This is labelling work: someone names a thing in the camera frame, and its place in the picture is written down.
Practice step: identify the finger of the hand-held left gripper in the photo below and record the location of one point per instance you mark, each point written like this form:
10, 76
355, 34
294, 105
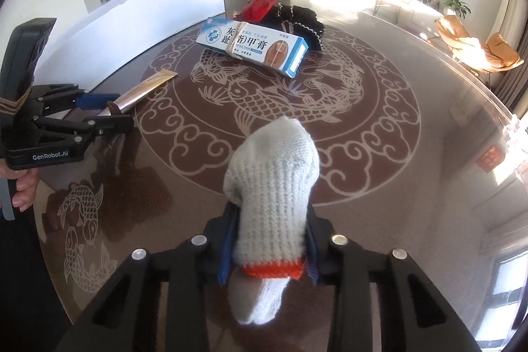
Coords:
115, 124
99, 100

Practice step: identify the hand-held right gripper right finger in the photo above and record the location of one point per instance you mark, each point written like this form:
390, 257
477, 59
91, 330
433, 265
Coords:
312, 265

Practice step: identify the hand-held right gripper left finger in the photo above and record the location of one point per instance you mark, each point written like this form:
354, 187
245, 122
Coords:
226, 257

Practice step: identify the gold tube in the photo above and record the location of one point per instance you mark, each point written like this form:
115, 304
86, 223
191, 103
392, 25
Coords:
144, 88

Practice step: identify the white knit glove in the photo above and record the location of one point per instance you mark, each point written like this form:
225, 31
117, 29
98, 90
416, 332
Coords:
272, 191

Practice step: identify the white curved partition board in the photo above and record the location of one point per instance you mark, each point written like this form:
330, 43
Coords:
144, 14

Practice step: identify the blue ointment box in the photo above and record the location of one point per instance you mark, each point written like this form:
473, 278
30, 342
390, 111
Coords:
255, 42

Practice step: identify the person's left hand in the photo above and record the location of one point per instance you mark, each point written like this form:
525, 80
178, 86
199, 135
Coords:
27, 187

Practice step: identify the red packet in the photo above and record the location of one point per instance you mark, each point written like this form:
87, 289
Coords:
258, 7

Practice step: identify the red square sticker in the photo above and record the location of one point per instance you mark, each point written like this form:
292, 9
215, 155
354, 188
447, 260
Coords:
489, 159

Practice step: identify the white television stand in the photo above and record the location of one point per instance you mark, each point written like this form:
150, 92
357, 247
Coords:
412, 3

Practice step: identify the orange lounge chair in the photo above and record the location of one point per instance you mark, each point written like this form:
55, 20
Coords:
499, 53

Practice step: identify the grey curtain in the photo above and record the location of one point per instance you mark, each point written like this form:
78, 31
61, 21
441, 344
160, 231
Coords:
515, 47

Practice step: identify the large green potted plant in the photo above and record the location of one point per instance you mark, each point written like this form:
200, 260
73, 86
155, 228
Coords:
453, 1

